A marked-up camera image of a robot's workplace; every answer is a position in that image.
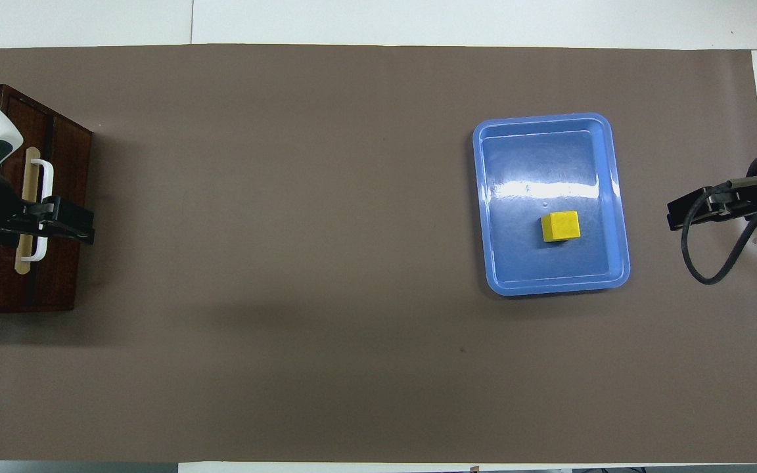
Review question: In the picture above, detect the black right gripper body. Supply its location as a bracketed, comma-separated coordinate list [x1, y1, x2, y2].
[707, 171, 757, 219]

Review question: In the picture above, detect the yellow cube block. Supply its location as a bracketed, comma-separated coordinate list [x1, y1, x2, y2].
[541, 210, 582, 243]

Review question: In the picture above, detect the dark wooden cabinet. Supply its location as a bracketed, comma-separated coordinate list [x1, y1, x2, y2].
[0, 83, 94, 315]

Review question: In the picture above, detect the blue plastic tray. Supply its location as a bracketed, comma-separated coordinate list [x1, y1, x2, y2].
[472, 112, 631, 296]

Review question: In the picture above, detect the brown table mat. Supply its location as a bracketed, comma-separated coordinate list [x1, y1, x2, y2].
[0, 44, 757, 464]

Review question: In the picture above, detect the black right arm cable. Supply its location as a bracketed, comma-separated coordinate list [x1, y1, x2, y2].
[680, 179, 757, 285]

